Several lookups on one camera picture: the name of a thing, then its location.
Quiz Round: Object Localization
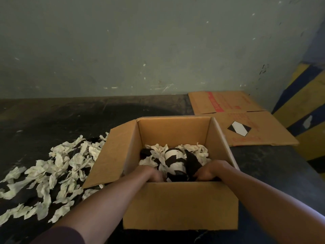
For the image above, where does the person's left hand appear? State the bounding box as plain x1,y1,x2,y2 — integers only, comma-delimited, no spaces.
138,165,167,183

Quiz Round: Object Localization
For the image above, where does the person's right hand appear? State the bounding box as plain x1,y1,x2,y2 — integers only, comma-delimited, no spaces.
194,160,233,182

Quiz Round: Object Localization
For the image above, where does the pile of white paper shreds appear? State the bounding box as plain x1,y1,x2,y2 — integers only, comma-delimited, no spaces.
0,132,110,226
139,142,211,176

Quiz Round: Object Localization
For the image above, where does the brown cardboard box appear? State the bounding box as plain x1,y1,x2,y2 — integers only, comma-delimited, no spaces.
82,115,240,231

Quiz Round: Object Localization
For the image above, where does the person's right forearm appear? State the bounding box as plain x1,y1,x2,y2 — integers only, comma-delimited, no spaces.
221,162,325,244

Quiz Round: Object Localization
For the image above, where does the person's left forearm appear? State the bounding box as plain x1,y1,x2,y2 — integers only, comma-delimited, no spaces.
55,166,153,244

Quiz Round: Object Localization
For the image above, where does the flattened red-printed cardboard sheet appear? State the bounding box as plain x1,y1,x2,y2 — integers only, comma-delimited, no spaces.
188,90,300,147

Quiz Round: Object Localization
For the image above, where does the dark bottle with white label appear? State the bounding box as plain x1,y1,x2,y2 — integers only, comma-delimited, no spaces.
139,147,203,183

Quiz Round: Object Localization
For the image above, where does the maroon sleeve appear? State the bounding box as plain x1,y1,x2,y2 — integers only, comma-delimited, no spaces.
30,226,86,244

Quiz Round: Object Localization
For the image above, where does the yellow and black striped pillar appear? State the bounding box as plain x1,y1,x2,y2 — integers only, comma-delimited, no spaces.
272,62,325,181

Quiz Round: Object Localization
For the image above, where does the dark scuffed table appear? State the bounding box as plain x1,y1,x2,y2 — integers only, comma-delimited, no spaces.
0,95,325,244

